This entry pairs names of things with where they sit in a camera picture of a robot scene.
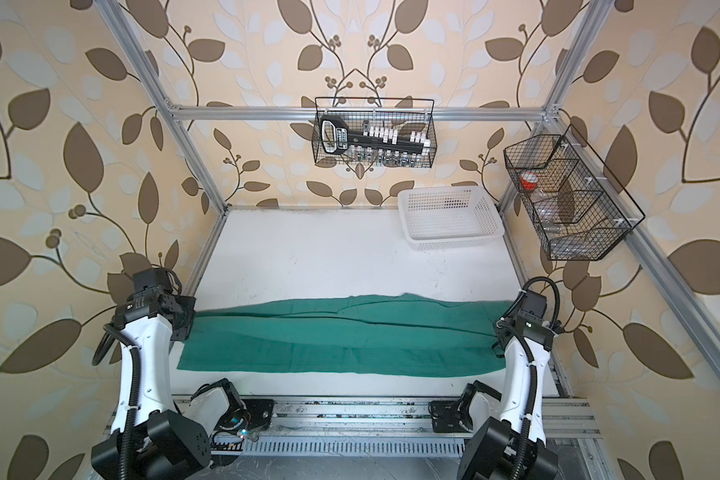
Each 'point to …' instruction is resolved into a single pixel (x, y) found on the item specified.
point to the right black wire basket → (578, 208)
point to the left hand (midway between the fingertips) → (189, 310)
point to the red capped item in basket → (529, 180)
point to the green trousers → (390, 334)
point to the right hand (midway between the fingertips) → (509, 340)
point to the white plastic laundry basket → (449, 217)
